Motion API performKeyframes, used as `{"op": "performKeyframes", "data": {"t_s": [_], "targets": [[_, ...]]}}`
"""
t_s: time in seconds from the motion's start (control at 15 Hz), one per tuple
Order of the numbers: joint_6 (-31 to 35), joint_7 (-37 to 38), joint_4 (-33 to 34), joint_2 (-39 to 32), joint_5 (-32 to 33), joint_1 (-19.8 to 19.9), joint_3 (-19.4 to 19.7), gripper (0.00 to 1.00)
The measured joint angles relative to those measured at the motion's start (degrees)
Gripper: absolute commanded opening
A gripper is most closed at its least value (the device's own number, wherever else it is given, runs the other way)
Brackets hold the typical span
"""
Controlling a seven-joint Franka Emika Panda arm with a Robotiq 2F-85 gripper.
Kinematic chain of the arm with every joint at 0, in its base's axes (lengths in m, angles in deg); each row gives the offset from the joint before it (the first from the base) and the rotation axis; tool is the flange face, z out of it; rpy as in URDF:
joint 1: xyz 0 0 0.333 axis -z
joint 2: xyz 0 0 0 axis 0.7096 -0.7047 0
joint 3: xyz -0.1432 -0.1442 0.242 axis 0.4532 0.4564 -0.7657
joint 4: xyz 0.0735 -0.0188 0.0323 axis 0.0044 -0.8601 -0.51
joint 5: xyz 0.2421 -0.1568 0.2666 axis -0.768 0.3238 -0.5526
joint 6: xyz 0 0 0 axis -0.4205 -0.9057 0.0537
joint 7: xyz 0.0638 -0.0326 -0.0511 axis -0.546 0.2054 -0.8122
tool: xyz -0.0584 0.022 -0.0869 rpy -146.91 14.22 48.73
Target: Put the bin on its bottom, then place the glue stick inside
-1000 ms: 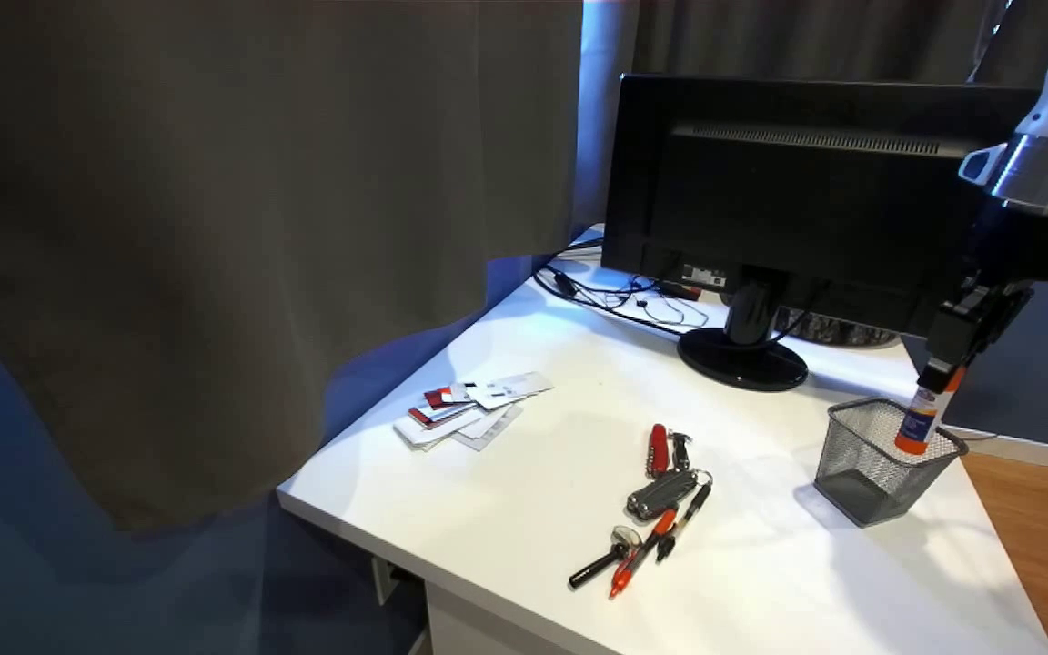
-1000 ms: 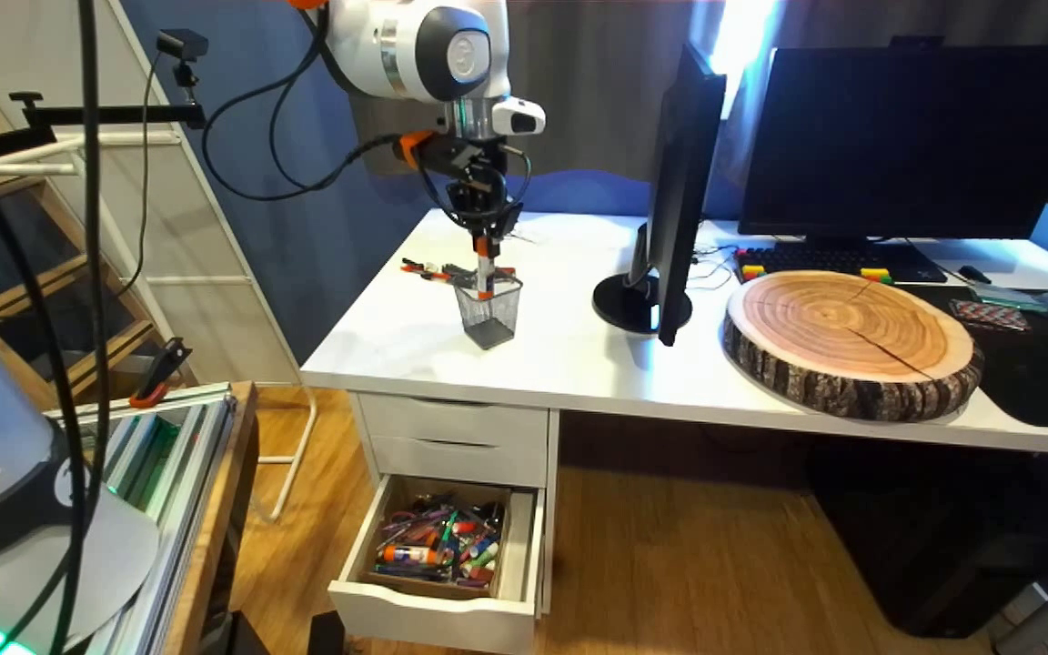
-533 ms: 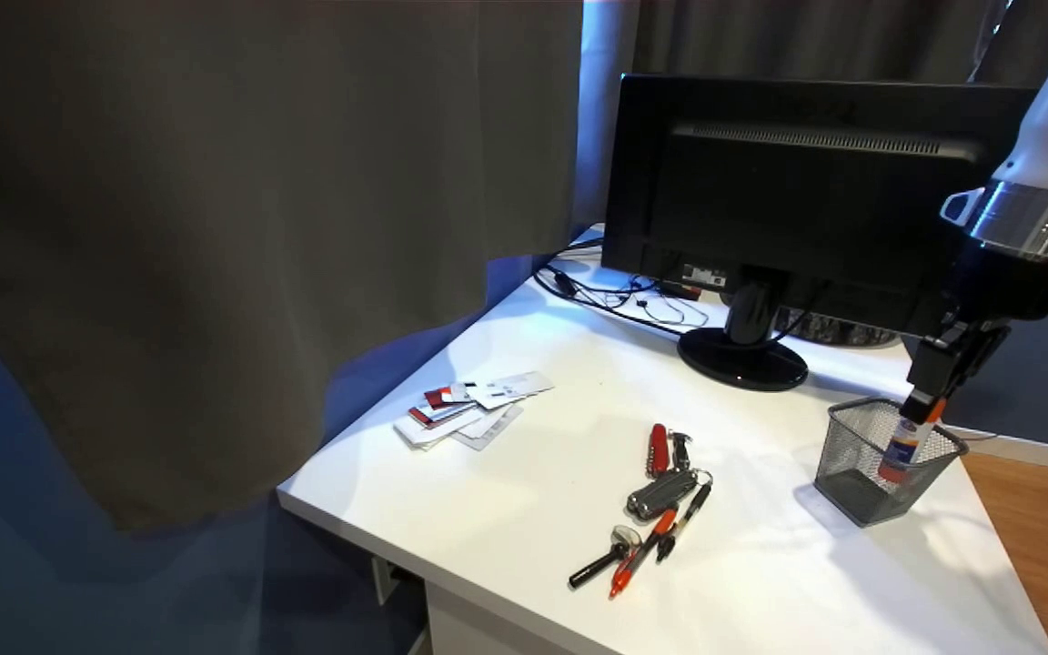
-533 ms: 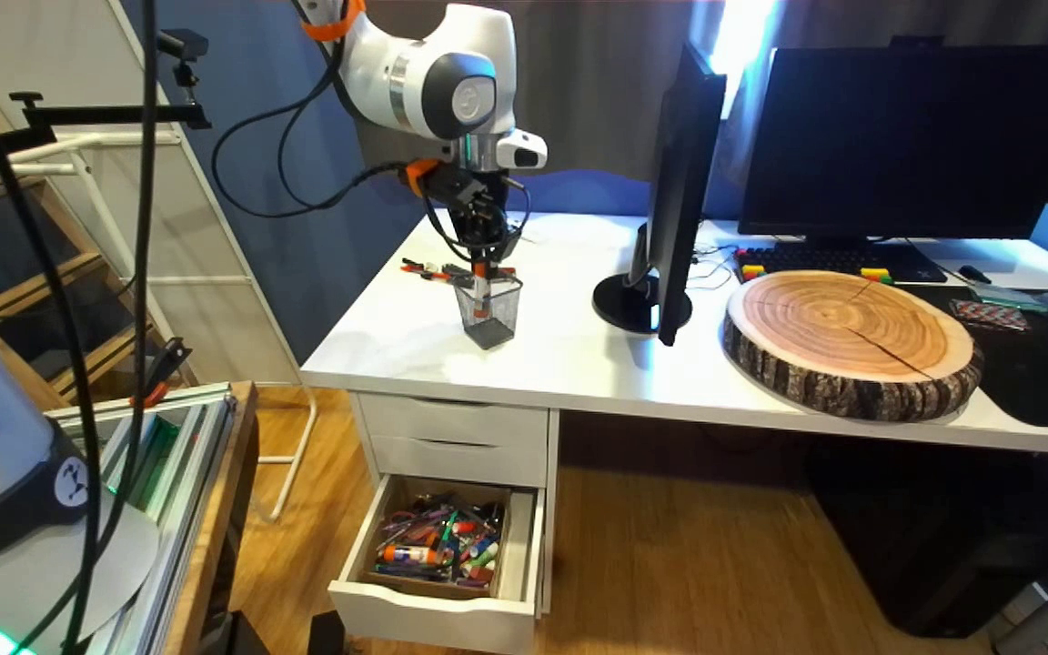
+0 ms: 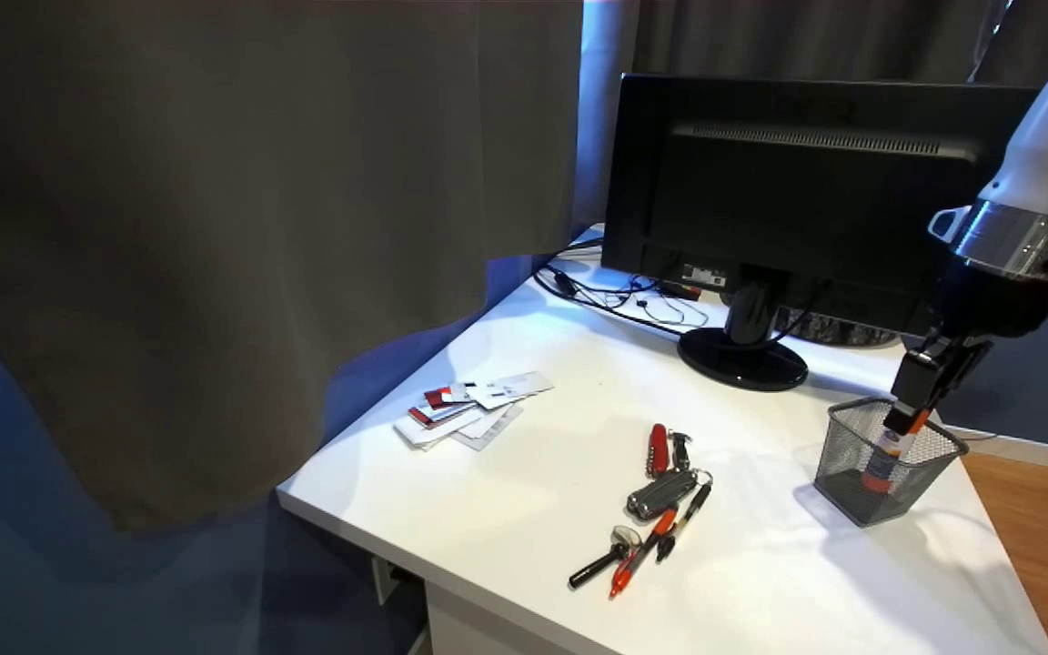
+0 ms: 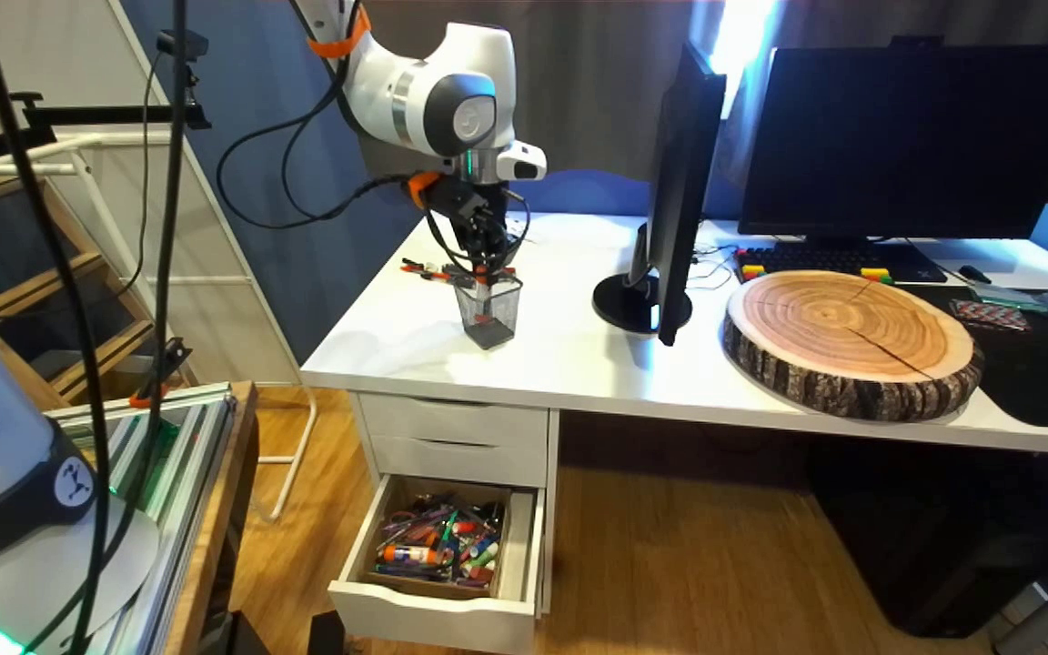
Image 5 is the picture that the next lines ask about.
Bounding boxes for clear plastic card sleeve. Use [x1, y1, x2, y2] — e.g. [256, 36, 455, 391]
[455, 407, 529, 454]

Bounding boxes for white card with red print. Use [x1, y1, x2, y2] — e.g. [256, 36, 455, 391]
[409, 382, 475, 432]

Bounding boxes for plain white card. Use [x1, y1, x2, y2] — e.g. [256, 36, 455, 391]
[388, 407, 479, 454]

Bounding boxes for black desk cables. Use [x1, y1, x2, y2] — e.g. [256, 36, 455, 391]
[532, 244, 722, 344]

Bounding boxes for white card with small print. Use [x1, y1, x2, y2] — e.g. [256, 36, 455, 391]
[464, 368, 553, 416]

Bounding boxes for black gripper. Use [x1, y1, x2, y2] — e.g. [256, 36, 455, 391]
[882, 334, 993, 454]

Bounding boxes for black pen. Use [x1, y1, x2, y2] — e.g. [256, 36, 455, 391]
[653, 475, 717, 568]

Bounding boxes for small black tool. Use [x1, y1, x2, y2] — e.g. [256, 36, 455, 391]
[667, 429, 695, 477]

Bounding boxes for orange capped glue stick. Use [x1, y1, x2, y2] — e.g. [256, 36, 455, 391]
[854, 412, 933, 498]

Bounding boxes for small black flat device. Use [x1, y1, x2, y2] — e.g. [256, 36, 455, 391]
[623, 466, 703, 526]

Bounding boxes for red pocket tool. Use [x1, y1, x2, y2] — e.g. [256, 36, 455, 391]
[643, 422, 672, 479]

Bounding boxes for grey wire mesh bin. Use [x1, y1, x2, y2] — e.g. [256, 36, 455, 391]
[807, 392, 972, 533]

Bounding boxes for black monitor with round stand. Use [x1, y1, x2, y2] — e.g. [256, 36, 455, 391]
[602, 72, 1046, 392]

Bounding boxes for black marker with white band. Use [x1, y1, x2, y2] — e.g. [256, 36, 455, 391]
[566, 522, 647, 596]

